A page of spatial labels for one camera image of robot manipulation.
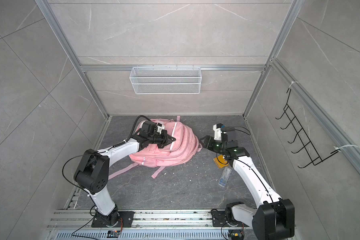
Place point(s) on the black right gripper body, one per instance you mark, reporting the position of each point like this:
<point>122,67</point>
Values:
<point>218,146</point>

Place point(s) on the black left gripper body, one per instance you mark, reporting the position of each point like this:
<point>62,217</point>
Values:
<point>158,138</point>

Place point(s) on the pink school backpack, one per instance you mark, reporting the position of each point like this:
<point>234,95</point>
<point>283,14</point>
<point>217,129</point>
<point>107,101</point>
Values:
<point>179,152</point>

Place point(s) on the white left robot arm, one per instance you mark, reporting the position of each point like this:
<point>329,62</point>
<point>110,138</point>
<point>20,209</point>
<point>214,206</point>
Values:
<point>92,173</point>

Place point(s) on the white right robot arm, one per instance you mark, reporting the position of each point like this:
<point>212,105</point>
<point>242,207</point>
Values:
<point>274,217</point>

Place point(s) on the clear plastic eraser box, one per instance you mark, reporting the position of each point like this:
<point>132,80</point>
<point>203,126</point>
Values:
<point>225,177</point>

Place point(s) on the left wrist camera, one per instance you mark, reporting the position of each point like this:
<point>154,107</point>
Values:
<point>151,128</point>

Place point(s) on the white wire mesh basket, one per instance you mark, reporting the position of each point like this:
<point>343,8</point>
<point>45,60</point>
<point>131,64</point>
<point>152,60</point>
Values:
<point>166,80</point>

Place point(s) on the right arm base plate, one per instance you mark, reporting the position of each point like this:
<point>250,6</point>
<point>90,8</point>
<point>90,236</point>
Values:
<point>219,219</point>

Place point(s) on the black wire hook rack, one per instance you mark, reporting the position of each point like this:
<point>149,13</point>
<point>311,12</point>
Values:
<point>301,136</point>

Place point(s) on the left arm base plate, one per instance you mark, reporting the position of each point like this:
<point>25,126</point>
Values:
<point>113,220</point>

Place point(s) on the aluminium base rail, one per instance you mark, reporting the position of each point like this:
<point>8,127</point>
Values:
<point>143,219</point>

